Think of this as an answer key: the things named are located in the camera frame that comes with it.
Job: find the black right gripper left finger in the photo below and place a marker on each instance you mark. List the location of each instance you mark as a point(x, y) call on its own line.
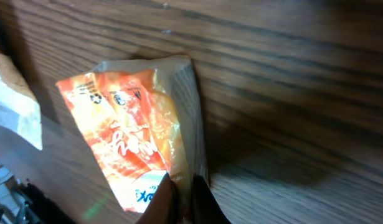
point(163, 207)

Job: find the beige rice pouch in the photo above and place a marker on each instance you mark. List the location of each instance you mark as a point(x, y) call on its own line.
point(19, 108)

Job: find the small orange box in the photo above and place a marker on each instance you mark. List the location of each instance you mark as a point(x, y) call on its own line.
point(142, 119)

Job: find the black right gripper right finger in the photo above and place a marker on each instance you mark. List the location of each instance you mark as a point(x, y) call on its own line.
point(205, 209)

